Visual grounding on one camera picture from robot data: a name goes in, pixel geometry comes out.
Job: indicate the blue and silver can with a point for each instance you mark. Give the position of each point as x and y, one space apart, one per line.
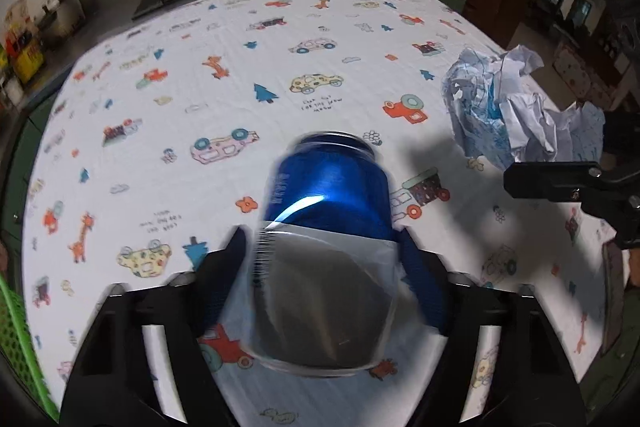
330 187

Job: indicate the white seasoning bag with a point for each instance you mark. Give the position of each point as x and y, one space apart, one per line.
17 14

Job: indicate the steel pressure cooker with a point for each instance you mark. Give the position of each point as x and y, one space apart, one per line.
62 14

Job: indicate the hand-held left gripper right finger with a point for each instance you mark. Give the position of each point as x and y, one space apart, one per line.
425 277

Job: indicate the yellow packets on counter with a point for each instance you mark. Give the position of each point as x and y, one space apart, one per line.
27 59

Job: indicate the patterned cardboard box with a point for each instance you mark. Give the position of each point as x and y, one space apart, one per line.
585 72

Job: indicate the green mesh plastic basket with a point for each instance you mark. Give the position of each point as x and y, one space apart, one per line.
20 347

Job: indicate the white vehicle print tablecloth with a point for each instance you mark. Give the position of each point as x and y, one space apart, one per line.
200 82

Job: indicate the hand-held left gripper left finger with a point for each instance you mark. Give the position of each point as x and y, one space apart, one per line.
227 267

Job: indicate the white blue paper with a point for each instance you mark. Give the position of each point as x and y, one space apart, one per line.
500 107

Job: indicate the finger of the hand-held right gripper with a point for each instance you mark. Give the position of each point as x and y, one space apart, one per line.
550 181

